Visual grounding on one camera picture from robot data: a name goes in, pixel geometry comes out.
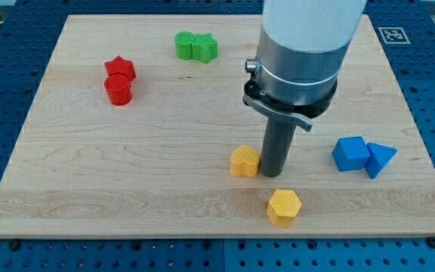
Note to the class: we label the blue triangle block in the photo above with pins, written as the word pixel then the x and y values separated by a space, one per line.
pixel 380 155

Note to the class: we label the light wooden board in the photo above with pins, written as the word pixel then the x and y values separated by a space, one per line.
pixel 159 166

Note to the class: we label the yellow hexagon block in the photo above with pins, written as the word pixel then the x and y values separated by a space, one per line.
pixel 283 207

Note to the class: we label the blue cube block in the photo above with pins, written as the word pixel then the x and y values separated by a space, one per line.
pixel 351 153

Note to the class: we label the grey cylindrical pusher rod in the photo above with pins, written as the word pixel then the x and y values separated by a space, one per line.
pixel 277 141

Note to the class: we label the red star block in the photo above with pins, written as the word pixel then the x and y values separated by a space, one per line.
pixel 121 66

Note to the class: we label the green star block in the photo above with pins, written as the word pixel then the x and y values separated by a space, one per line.
pixel 204 47

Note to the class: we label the yellow heart block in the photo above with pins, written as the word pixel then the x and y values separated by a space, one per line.
pixel 244 161

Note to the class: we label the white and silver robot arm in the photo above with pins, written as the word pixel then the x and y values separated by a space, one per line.
pixel 301 47

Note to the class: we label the white fiducial marker tag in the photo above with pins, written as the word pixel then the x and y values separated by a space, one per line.
pixel 392 35

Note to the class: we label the green cylinder block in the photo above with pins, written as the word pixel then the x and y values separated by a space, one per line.
pixel 183 45

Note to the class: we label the red cylinder block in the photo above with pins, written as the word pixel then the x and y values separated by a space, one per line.
pixel 118 89

